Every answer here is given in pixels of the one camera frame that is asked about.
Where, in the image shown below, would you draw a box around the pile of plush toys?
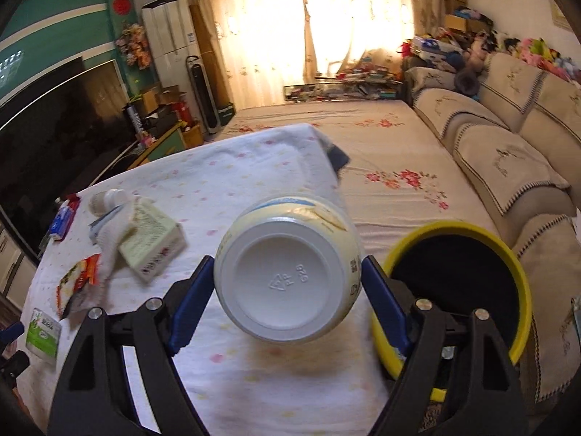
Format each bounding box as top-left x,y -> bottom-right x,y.
401,28 -> 580,85

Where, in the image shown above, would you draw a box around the artificial flower bouquet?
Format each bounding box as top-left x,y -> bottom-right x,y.
115,23 -> 152,70

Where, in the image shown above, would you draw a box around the black tower fan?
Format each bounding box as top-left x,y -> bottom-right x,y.
186,55 -> 220,136

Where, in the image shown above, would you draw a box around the floral bed mat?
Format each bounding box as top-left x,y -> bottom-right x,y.
220,100 -> 496,245

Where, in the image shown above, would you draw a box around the cluttered low glass table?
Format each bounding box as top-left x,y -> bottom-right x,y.
283,70 -> 402,104

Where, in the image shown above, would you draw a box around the blue tissue pack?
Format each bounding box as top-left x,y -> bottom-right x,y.
49,204 -> 75,241

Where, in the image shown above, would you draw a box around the foil snack bag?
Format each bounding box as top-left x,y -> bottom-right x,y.
56,254 -> 101,320

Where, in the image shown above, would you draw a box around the silver blue toothpaste tube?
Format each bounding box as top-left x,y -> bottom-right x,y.
89,206 -> 121,244

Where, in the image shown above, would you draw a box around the white dotted tablecloth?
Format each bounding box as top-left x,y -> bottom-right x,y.
17,122 -> 396,436

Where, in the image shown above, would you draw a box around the black flat television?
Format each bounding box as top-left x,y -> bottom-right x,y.
1,60 -> 136,263

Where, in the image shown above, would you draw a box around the white cabinet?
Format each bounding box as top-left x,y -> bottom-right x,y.
141,0 -> 200,106

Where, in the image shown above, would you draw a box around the white round yogurt cup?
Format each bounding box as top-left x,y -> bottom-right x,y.
214,195 -> 363,343

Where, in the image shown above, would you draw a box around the pale green carton box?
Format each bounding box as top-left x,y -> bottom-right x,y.
118,197 -> 187,282

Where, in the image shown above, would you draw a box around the green white drink can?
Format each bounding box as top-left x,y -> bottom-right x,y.
26,308 -> 61,365

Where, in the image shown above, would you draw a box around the yellow rimmed black trash bin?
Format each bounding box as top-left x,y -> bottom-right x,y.
372,221 -> 532,401

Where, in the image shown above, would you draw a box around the cream floral curtains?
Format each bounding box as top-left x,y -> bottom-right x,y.
192,0 -> 440,109

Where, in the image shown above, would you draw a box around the small white pill bottle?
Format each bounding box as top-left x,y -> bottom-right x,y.
89,189 -> 129,218

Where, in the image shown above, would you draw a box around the beige sectional sofa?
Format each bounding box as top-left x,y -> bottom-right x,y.
405,52 -> 580,407

